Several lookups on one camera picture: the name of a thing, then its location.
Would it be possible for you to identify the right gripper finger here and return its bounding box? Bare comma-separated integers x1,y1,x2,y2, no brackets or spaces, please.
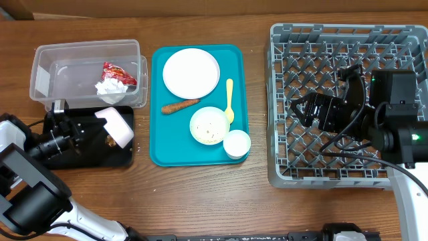
292,106,316,127
290,92,318,109

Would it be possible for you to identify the brown food scrap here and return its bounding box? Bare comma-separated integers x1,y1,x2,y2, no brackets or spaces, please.
105,135,116,147

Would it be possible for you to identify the white napkin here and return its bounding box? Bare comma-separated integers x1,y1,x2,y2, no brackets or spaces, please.
95,78,128,94

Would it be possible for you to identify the red snack wrapper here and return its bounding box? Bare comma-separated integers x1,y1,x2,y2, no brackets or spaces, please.
101,62,137,86

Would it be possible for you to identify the white bowl with rice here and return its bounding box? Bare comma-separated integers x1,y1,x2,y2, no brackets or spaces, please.
189,106,230,145

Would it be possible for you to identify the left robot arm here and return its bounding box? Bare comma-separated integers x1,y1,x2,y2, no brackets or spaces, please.
1,107,146,240

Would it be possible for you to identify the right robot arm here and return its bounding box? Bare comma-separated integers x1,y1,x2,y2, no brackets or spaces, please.
290,64,427,240

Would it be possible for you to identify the grey dishwasher rack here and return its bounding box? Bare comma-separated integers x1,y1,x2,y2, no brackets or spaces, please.
265,23,427,189

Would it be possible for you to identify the black plastic tray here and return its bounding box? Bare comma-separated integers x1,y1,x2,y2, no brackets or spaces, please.
29,107,133,169

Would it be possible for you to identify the clear plastic bin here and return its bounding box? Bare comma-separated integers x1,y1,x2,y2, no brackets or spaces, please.
29,39,148,110

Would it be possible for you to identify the yellow plastic spoon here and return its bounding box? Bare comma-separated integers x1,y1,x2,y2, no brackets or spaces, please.
225,78,235,124

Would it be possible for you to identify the white cup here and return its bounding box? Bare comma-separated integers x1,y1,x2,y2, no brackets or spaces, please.
223,130,251,159

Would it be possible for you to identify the brown carrot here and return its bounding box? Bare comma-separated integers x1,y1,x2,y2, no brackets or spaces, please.
161,99,200,114

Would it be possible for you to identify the large white plate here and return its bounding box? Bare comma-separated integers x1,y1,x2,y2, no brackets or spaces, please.
163,48,221,99

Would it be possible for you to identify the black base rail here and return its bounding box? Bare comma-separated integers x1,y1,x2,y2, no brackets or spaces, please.
143,230,382,241

